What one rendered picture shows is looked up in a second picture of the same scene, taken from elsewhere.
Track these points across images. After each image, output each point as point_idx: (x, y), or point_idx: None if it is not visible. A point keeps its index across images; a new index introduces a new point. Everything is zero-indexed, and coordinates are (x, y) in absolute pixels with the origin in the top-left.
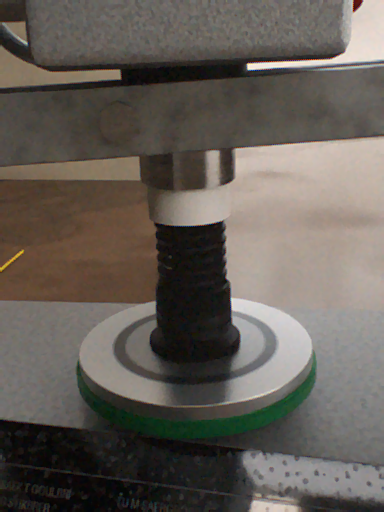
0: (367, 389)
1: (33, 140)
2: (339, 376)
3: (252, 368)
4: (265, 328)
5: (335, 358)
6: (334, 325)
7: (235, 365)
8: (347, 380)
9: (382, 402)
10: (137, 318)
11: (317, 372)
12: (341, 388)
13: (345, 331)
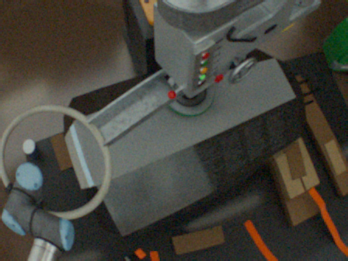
0: (158, 114)
1: None
2: (165, 116)
3: (173, 87)
4: (179, 102)
5: (168, 123)
6: (175, 140)
7: (176, 86)
8: (162, 116)
9: None
10: (207, 94)
11: (169, 116)
12: (162, 112)
13: (171, 138)
